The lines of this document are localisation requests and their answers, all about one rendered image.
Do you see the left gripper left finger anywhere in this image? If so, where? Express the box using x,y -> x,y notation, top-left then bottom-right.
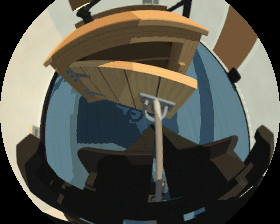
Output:
77,124 -> 155,198

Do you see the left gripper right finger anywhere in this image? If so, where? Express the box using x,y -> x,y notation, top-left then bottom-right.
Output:
162,125 -> 238,199

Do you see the brown wooden cabinet with door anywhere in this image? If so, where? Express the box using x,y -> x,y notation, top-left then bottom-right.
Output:
43,10 -> 209,122

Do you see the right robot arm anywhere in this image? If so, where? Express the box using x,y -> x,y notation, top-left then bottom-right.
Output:
76,0 -> 99,25

